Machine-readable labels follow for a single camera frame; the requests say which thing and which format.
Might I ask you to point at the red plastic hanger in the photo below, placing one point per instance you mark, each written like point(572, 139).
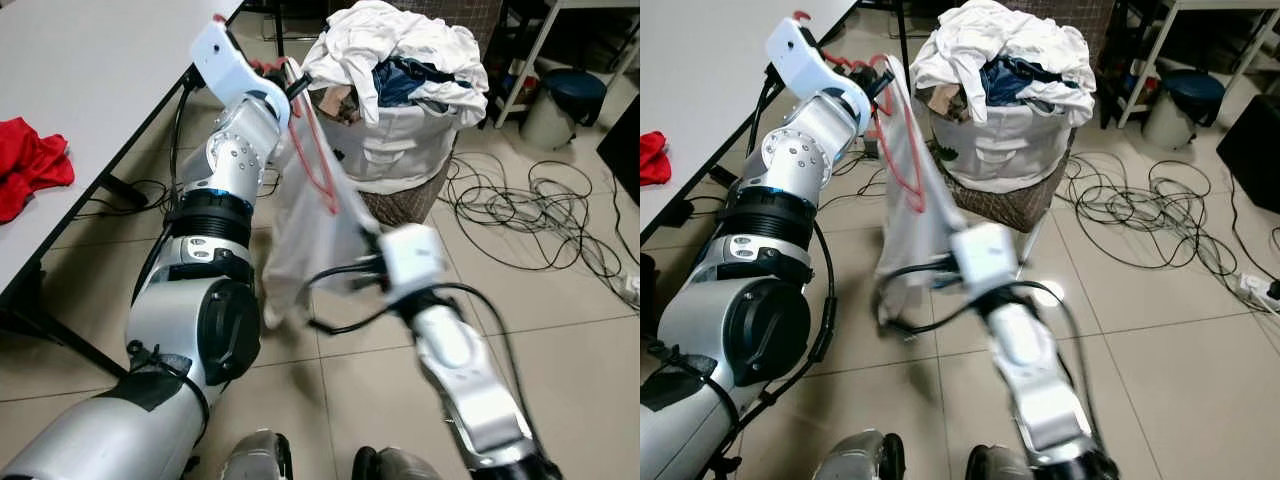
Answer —
point(330, 205)
point(915, 203)

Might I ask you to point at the red t-shirt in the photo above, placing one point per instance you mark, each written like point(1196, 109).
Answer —
point(30, 165)
point(653, 160)

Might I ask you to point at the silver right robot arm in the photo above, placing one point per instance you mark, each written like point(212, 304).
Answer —
point(470, 390)
point(1035, 390)

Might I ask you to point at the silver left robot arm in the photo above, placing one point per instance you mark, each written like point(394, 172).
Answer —
point(190, 330)
point(760, 330)

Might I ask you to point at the brown wicker basket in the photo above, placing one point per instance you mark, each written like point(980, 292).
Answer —
point(410, 205)
point(1015, 208)

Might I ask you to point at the dark blue garment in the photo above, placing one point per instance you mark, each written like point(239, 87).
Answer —
point(1005, 82)
point(400, 82)

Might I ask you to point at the white clothes pile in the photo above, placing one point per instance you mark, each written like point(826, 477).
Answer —
point(1000, 35)
point(390, 35)

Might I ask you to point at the white fabric laundry bag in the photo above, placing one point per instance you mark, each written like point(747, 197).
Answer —
point(1005, 150)
point(400, 150)

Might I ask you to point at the white table with black legs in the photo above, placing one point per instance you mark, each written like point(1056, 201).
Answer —
point(90, 70)
point(720, 60)

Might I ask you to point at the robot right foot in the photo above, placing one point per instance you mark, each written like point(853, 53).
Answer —
point(395, 466)
point(1005, 466)

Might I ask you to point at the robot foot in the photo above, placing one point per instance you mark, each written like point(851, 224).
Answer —
point(860, 458)
point(255, 458)
point(395, 466)
point(1005, 466)

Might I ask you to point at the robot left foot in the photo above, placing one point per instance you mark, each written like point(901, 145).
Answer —
point(255, 458)
point(860, 458)

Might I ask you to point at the black power adapter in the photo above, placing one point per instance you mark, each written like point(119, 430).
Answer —
point(125, 190)
point(680, 212)

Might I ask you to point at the grey bin with blue lid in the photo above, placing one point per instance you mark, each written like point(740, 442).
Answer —
point(1180, 120)
point(560, 120)

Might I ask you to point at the white power strip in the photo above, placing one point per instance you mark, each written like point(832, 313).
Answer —
point(1258, 290)
point(630, 290)

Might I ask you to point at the black flat box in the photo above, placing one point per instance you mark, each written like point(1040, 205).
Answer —
point(622, 150)
point(1250, 150)

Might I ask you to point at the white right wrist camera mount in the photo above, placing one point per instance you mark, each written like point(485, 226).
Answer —
point(415, 258)
point(985, 255)

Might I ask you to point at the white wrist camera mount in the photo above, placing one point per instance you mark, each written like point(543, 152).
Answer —
point(415, 258)
point(805, 55)
point(985, 255)
point(225, 60)

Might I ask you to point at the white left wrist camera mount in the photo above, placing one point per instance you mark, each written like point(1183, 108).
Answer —
point(805, 55)
point(225, 60)

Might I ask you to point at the white frame shelf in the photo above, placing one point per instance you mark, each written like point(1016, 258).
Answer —
point(527, 60)
point(1145, 50)

